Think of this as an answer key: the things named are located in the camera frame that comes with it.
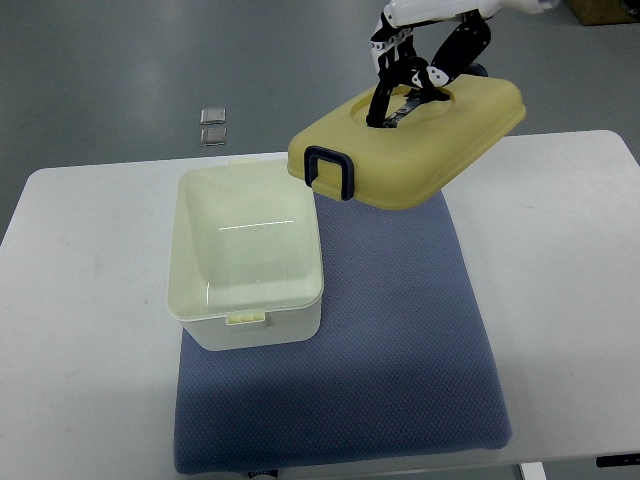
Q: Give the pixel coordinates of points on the yellow storage box lid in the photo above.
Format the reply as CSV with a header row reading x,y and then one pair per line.
x,y
395,168

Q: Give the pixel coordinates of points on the brown cardboard box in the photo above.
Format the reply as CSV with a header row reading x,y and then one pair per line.
x,y
600,12

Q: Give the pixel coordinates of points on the white storage box base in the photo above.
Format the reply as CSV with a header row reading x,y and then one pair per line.
x,y
246,266

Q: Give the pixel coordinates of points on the upper metal floor plate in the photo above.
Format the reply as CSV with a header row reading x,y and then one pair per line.
x,y
213,115

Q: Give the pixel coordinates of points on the metal floor plate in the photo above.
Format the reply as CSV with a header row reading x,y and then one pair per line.
x,y
213,136
213,115

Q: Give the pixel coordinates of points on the lower metal floor plate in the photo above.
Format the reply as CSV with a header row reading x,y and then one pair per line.
x,y
213,136

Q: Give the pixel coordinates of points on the blue textured mat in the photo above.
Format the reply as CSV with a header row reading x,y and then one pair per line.
x,y
400,366

